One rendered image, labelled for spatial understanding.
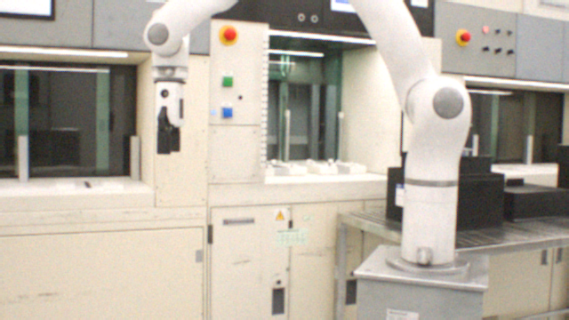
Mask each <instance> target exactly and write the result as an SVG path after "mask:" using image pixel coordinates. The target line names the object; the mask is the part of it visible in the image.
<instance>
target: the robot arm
mask: <svg viewBox="0 0 569 320"><path fill-rule="evenodd" d="M237 1H239V0H169V1H167V2H166V3H165V4H164V6H163V7H162V8H161V9H156V10H155V11H154V12H153V19H152V20H151V21H150V22H149V23H148V25H147V26H146V27H145V30H144V34H143V39H144V43H145V45H146V46H147V47H148V48H149V49H150V50H151V51H152V71H151V75H152V78H153V79H156V81H154V83H155V84H157V90H156V107H155V118H156V125H157V131H156V153H157V154H159V155H160V156H169V155H170V154H171V153H172V152H180V128H181V127H182V126H185V123H186V118H185V94H184V84H187V82H184V80H188V46H189V32H190V31H191V30H192V29H193V28H194V27H196V26H197V25H198V24H199V23H201V22H202V21H204V20H206V19H208V18H209V17H211V16H213V15H214V14H215V13H216V12H223V11H226V10H227V9H229V8H230V7H231V6H232V5H233V4H235V3H236V2H237ZM347 1H348V2H349V4H351V5H352V6H353V8H354V9H355V10H356V13H357V15H358V16H359V18H360V19H361V21H362V22H363V23H364V25H365V27H366V28H367V30H368V31H369V33H370V36H371V38H372V40H373V41H374V43H375V45H376V47H377V49H378V51H379V52H380V53H381V57H382V58H383V61H384V63H385V66H386V68H387V71H388V74H389V78H390V81H391V83H392V86H394V89H395V92H396V95H397V99H398V102H399V104H400V108H401V109H402V111H403V113H404V115H405V118H406V119H407V120H408V121H409V124H411V125H413V136H412V142H411V145H410V148H408V151H407V156H406V159H405V190H404V216H403V240H402V243H401V250H400V251H394V252H390V253H389V254H387V256H386V262H387V263H388V264H389V265H390V266H391V267H392V268H396V269H399V270H402V271H405V272H408V271H410V272H414V273H420V274H429V275H452V274H454V273H459V272H462V271H465V270H466V269H468V267H469V262H468V261H467V260H466V259H465V258H463V257H461V256H459V255H457V252H454V245H455V223H456V202H457V187H458V180H459V163H460V159H461V153H462V150H463V148H464V146H465V143H466V140H467V138H468V133H469V127H470V122H471V106H470V101H469V96H468V92H467V90H466V89H465V87H464V86H463V85H462V84H461V83H460V82H458V81H457V80H455V79H452V78H450V77H446V76H438V75H437V73H436V71H435V69H434V68H433V67H432V66H431V63H430V61H429V56H428V54H427V51H426V49H425V46H424V43H423V41H422V38H421V34H420V31H418V29H417V28H416V26H415V24H414V22H413V19H412V17H411V15H410V13H409V11H408V9H407V7H406V5H405V3H403V1H402V0H347ZM167 128H168V129H167Z"/></svg>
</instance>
